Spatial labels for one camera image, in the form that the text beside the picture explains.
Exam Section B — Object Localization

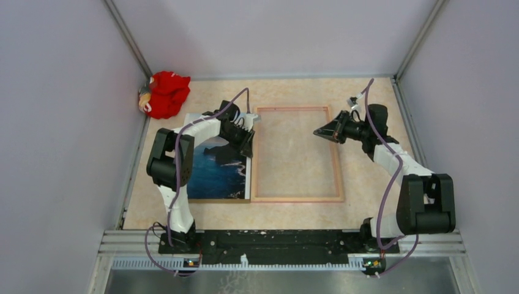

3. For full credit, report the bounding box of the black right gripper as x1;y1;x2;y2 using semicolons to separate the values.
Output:
313;111;370;145

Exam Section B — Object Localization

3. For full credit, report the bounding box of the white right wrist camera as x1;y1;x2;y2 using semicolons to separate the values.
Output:
347;93;364;111

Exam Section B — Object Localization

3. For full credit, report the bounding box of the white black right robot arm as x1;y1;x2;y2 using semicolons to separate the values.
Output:
313;104;456;252

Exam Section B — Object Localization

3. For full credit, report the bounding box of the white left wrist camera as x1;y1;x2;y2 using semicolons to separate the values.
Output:
243;113;261;129

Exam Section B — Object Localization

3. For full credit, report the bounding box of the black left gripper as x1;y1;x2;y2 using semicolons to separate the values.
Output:
220;124;255;159

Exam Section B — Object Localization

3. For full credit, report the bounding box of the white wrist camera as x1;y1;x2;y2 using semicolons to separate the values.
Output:
347;93;364;111
243;113;261;129

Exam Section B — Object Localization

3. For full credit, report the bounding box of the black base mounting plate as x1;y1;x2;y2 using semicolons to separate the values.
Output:
158;230;380;265

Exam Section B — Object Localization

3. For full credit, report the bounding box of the pink wooden picture frame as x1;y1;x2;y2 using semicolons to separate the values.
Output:
250;105;345;203

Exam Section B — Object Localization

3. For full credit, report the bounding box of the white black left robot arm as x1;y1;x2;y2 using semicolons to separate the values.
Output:
146;100;260;253

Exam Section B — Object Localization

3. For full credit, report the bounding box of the seascape photo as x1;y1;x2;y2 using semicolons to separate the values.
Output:
183;113;251;204

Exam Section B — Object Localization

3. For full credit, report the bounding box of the red crumpled cloth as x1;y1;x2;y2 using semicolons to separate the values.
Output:
138;71;191;119

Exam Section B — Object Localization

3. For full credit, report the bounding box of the aluminium front rail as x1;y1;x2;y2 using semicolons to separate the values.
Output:
89;227;481;293

